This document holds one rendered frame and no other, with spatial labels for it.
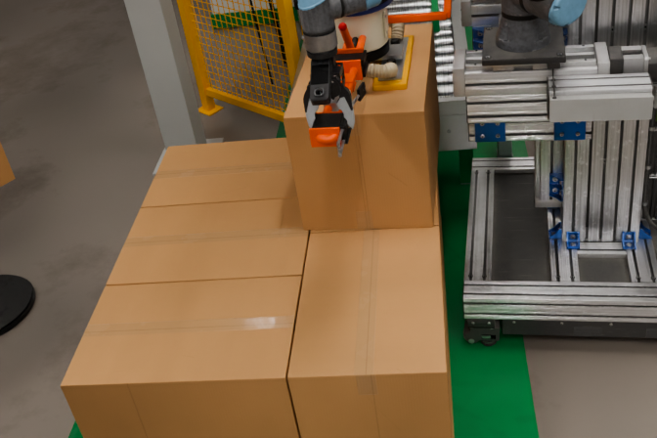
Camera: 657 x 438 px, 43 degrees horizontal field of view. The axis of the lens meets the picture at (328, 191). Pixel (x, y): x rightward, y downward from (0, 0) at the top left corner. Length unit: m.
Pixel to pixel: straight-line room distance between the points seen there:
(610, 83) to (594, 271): 0.76
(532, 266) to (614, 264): 0.26
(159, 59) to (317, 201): 1.57
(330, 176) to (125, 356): 0.77
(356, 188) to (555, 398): 0.92
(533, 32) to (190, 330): 1.24
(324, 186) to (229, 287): 0.41
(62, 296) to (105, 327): 1.12
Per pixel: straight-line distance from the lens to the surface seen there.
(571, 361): 2.89
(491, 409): 2.74
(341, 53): 2.35
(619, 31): 2.60
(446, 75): 3.38
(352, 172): 2.44
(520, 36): 2.38
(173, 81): 3.92
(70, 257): 3.75
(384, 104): 2.37
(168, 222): 2.78
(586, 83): 2.39
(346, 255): 2.46
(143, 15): 3.82
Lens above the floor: 2.06
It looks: 34 degrees down
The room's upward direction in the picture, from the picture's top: 9 degrees counter-clockwise
